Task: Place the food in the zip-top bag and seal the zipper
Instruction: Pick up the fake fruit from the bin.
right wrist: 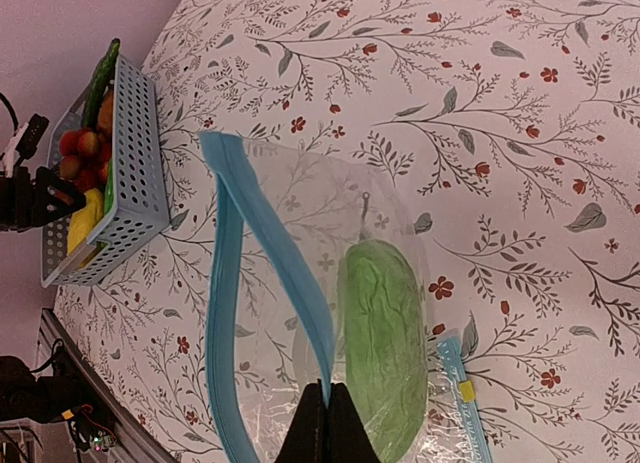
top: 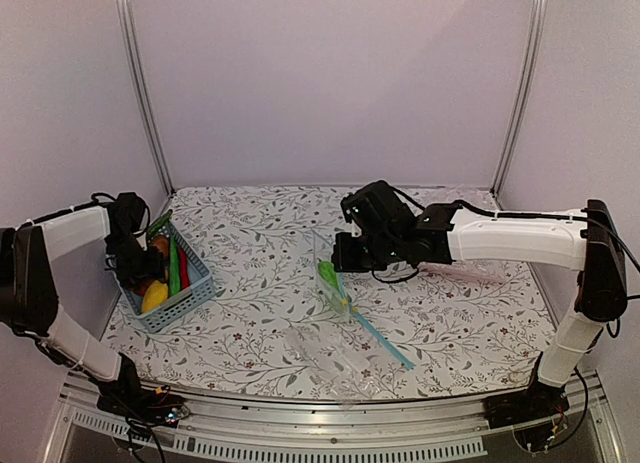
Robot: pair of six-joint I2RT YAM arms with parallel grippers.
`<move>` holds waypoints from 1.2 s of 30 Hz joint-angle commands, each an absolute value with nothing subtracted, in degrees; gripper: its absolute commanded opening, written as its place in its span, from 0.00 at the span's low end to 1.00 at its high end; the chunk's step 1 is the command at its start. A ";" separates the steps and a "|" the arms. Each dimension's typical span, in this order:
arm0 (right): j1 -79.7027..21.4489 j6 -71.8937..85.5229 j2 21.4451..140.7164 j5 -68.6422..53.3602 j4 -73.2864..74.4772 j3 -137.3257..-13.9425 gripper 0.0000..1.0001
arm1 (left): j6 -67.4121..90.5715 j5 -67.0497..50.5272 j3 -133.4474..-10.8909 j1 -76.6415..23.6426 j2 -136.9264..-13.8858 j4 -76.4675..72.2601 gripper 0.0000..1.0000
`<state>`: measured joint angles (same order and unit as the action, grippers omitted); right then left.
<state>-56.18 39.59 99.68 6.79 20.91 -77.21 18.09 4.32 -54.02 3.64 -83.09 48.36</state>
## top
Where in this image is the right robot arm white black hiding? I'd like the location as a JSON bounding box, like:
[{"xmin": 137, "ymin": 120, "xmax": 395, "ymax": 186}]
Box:
[{"xmin": 331, "ymin": 180, "xmax": 639, "ymax": 455}]

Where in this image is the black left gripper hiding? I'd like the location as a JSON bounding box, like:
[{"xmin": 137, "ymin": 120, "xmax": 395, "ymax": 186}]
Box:
[{"xmin": 106, "ymin": 232, "xmax": 166, "ymax": 288}]

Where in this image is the left aluminium frame post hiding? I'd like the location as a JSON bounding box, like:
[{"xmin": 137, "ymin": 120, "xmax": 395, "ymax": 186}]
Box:
[{"xmin": 115, "ymin": 0, "xmax": 175, "ymax": 196}]

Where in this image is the brown potato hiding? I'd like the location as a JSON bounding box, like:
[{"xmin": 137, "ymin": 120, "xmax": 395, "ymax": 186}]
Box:
[{"xmin": 149, "ymin": 235, "xmax": 170, "ymax": 259}]

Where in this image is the dark green cucumber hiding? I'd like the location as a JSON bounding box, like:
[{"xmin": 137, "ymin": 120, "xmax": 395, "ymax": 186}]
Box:
[{"xmin": 146, "ymin": 210, "xmax": 173, "ymax": 237}]

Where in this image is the floral table mat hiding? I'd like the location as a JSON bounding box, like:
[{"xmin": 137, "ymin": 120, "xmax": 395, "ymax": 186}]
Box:
[{"xmin": 103, "ymin": 186, "xmax": 555, "ymax": 399}]

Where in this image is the aluminium frame post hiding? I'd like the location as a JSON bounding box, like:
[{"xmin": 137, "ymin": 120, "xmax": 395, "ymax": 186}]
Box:
[
  {"xmin": 115, "ymin": 0, "xmax": 175, "ymax": 196},
  {"xmin": 491, "ymin": 0, "xmax": 548, "ymax": 199}
]

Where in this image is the light blue plastic basket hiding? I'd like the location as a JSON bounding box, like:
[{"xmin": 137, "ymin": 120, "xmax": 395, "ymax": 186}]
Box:
[{"xmin": 118, "ymin": 219, "xmax": 214, "ymax": 333}]

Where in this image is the clear bag blue zipper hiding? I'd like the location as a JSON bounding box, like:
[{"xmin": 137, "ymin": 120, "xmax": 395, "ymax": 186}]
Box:
[
  {"xmin": 281, "ymin": 306, "xmax": 415, "ymax": 406},
  {"xmin": 311, "ymin": 230, "xmax": 352, "ymax": 323}
]

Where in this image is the long green cucumber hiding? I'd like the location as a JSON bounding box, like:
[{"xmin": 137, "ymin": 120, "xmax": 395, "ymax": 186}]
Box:
[{"xmin": 168, "ymin": 236, "xmax": 181, "ymax": 297}]

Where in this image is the red chili pepper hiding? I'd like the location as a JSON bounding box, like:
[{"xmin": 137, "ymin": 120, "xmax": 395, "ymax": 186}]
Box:
[{"xmin": 178, "ymin": 248, "xmax": 190, "ymax": 290}]

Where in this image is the short green bitter gourd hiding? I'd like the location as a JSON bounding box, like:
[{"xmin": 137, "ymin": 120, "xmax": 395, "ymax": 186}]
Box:
[{"xmin": 316, "ymin": 260, "xmax": 340, "ymax": 295}]

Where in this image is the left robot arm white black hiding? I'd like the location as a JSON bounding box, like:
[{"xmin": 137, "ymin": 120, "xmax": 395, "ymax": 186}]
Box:
[{"xmin": 1, "ymin": 192, "xmax": 168, "ymax": 425}]

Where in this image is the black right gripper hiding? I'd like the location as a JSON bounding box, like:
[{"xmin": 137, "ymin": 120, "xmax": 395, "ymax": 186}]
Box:
[{"xmin": 333, "ymin": 230, "xmax": 403, "ymax": 272}]

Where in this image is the yellow mango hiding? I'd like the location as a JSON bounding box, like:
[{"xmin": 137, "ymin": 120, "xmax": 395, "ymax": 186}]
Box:
[{"xmin": 141, "ymin": 280, "xmax": 169, "ymax": 314}]

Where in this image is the right aluminium frame post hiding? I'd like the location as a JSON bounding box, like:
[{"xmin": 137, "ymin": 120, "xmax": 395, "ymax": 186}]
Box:
[{"xmin": 491, "ymin": 0, "xmax": 548, "ymax": 199}]

